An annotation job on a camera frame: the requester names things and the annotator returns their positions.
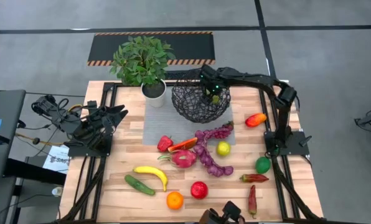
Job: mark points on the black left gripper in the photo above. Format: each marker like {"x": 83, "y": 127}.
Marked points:
{"x": 100, "y": 121}

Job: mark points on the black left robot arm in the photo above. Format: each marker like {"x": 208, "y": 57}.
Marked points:
{"x": 64, "y": 119}

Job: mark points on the green cucumber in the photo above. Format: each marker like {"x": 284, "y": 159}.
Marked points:
{"x": 139, "y": 185}

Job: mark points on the clear plastic bottle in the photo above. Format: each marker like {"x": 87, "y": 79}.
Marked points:
{"x": 57, "y": 191}

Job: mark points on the yellow banana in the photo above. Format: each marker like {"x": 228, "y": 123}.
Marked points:
{"x": 152, "y": 171}

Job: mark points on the green lime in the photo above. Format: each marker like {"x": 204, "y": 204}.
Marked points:
{"x": 262, "y": 165}

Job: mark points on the pink dragon fruit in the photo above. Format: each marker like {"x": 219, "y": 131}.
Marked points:
{"x": 184, "y": 158}

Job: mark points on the black hazard-striped floor mat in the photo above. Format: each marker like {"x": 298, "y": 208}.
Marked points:
{"x": 185, "y": 46}

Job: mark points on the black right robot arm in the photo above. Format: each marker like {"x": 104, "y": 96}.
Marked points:
{"x": 254, "y": 79}

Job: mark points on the red chili pepper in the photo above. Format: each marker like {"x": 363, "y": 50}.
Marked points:
{"x": 252, "y": 200}
{"x": 254, "y": 178}

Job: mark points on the black aluminium table frame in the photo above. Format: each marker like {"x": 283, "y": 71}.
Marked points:
{"x": 126, "y": 84}

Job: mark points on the black table-level camera mount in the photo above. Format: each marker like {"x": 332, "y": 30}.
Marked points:
{"x": 232, "y": 211}

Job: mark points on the red strawberry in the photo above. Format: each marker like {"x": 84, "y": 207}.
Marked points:
{"x": 164, "y": 144}

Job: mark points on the small yellow-green fruit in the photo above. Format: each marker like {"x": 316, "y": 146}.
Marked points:
{"x": 215, "y": 99}

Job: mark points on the yellow-green lemon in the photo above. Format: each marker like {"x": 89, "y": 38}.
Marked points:
{"x": 223, "y": 148}

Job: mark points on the red apple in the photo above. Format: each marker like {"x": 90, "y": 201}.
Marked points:
{"x": 199, "y": 190}

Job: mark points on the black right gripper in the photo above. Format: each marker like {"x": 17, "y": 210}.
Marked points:
{"x": 211, "y": 79}

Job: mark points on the red-orange mango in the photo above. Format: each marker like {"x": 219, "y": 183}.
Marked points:
{"x": 256, "y": 120}

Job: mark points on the orange-red melon slice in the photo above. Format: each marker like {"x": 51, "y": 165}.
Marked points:
{"x": 182, "y": 145}

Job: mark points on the orange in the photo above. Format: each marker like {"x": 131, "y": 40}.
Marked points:
{"x": 175, "y": 200}

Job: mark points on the green leafy potted plant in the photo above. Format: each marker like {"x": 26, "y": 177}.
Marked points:
{"x": 142, "y": 59}

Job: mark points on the white printed paper sheet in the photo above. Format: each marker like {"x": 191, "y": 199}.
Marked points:
{"x": 56, "y": 158}

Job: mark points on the white plant pot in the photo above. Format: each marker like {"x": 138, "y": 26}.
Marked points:
{"x": 154, "y": 98}

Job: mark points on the grey table mat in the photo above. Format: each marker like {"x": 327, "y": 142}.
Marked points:
{"x": 170, "y": 127}

